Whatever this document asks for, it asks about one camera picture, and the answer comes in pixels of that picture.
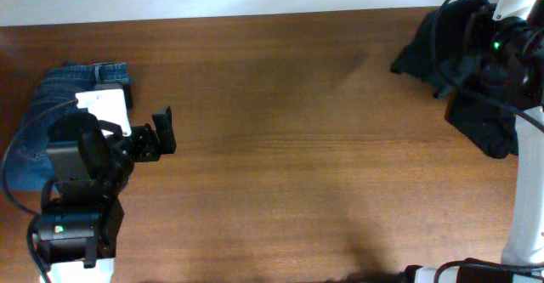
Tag black trousers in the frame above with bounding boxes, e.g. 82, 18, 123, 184
390, 0, 518, 159

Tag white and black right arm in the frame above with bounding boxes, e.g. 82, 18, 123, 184
390, 0, 543, 283

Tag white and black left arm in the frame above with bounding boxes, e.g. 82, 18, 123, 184
26, 107, 177, 282

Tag folded blue denim jeans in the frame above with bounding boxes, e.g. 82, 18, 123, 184
4, 62, 133, 191

